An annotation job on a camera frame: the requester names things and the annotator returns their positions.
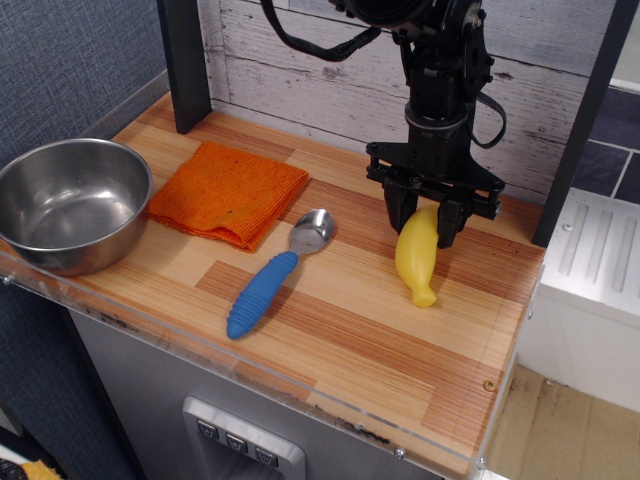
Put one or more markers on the silver toy fridge cabinet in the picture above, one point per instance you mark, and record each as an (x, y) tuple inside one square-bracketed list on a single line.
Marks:
[(147, 386)]

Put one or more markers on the black right frame post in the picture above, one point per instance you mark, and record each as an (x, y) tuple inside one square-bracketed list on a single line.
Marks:
[(609, 53)]

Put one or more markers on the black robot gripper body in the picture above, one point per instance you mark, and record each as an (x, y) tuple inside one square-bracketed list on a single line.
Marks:
[(437, 153)]

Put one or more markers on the stainless steel bowl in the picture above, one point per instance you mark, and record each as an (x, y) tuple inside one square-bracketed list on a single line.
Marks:
[(75, 207)]

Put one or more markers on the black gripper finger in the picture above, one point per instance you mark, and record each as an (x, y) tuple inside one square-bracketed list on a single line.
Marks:
[(452, 217), (401, 199)]

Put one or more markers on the orange folded cloth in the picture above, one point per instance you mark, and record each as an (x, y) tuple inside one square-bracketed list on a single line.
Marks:
[(227, 194)]

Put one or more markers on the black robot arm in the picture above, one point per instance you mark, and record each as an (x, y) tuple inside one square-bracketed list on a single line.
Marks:
[(446, 66)]

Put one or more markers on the clear acrylic edge guard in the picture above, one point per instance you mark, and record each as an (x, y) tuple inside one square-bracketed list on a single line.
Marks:
[(313, 359)]

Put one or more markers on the white toy sink unit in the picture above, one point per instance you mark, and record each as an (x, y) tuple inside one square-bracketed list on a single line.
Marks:
[(582, 329)]

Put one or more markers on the yellow plastic toy banana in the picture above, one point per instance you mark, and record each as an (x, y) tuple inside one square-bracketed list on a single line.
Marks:
[(416, 253)]

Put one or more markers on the ice dispenser button panel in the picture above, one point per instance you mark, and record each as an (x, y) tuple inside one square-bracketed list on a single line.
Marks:
[(228, 447)]

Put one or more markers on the blue handled metal spoon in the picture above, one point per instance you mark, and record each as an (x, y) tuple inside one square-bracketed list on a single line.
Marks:
[(311, 233)]

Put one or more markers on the yellow sponge object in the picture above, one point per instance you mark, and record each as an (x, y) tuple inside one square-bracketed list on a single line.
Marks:
[(10, 470)]

